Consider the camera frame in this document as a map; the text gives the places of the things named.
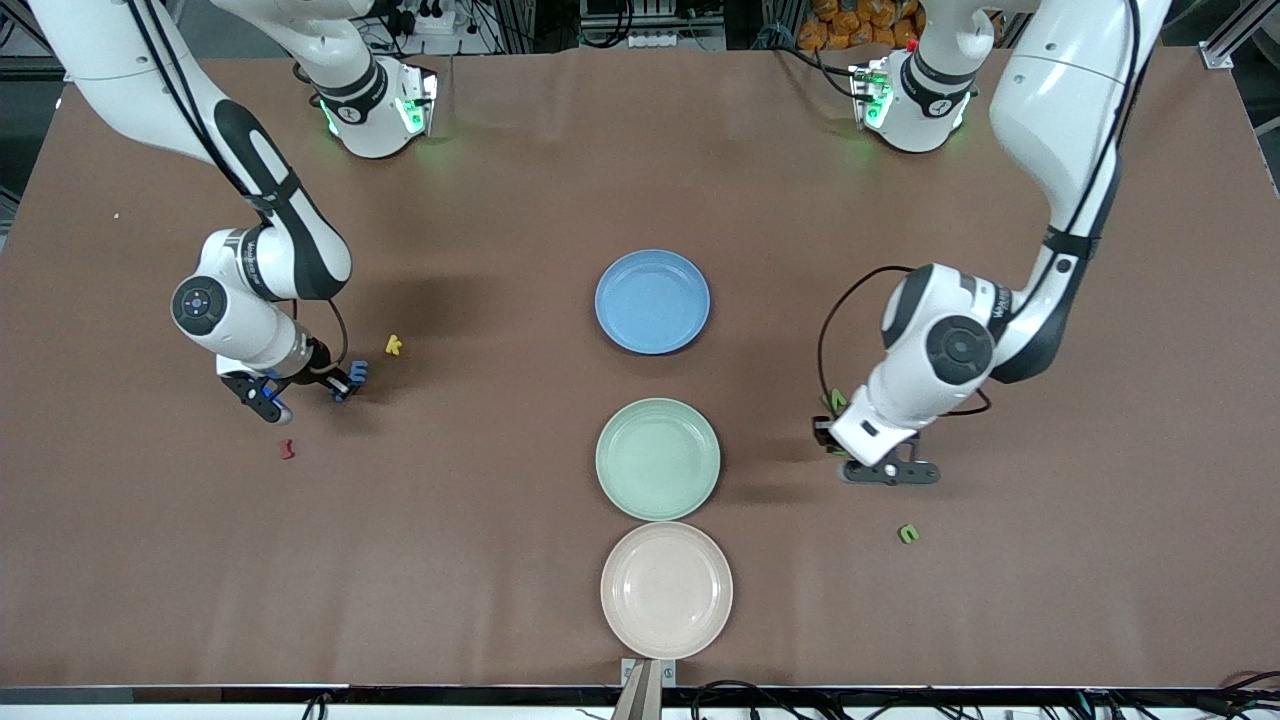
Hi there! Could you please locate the blue plate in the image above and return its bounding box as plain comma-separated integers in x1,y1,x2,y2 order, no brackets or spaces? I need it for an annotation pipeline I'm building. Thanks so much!
595,249,712,355

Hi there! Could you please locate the aluminium frame profile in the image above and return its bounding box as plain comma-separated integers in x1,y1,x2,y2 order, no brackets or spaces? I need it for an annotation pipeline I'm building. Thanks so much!
1198,0,1280,71

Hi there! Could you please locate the bag of orange fruit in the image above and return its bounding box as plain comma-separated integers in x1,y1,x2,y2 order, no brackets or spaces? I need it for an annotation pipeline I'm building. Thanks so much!
797,0,926,53

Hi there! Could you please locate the brown table cover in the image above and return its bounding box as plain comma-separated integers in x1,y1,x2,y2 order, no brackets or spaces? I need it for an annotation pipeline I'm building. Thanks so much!
0,48,1280,691

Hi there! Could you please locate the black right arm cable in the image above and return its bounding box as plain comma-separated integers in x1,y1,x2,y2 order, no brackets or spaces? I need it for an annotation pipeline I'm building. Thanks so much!
125,0,351,376

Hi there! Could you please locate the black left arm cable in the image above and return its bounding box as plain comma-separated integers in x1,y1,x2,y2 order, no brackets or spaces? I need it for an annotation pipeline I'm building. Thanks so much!
817,0,1143,419

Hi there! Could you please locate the green plate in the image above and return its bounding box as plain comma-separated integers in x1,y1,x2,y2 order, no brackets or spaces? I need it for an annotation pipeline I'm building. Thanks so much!
595,398,722,522

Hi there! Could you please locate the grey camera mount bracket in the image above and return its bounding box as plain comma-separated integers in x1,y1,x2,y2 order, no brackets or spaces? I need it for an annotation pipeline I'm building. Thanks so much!
612,657,679,720

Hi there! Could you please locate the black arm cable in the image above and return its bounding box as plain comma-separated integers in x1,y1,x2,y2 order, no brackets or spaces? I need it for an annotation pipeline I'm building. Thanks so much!
817,0,1143,419
125,0,351,376

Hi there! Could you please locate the beige plate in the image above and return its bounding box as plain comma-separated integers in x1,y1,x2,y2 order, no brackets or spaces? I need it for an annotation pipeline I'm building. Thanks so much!
600,521,734,660

